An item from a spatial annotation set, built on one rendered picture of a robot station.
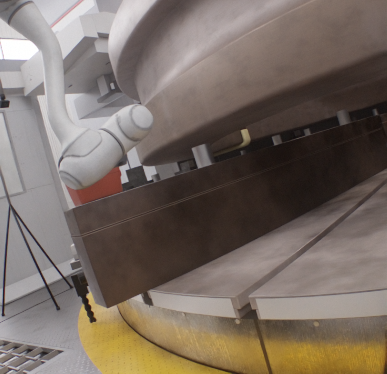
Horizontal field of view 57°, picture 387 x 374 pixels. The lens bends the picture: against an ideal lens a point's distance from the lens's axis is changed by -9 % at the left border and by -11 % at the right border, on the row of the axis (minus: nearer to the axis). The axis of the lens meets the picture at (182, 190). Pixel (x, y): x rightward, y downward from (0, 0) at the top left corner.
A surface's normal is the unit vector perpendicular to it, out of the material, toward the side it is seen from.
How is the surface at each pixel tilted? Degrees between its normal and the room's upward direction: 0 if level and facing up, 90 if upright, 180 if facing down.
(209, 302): 90
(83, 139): 80
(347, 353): 90
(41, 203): 90
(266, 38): 90
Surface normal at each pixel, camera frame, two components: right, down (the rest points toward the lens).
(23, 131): 0.77, -0.22
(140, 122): 0.49, -0.05
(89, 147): 0.33, -0.29
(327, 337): -0.65, 0.23
